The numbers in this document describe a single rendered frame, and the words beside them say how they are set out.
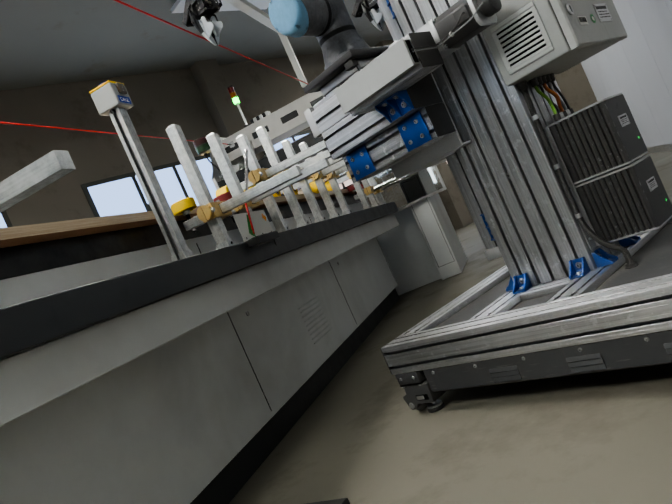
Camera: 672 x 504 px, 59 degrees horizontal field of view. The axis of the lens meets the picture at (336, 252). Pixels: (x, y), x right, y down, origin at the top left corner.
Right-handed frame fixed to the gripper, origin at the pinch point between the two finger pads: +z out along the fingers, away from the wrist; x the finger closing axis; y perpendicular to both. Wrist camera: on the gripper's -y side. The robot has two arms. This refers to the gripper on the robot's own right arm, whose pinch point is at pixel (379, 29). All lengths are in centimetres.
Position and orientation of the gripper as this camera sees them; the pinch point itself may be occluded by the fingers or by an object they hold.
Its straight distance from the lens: 261.7
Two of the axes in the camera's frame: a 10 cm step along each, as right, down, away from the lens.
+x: 6.8, -3.1, 6.7
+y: 6.1, -2.7, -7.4
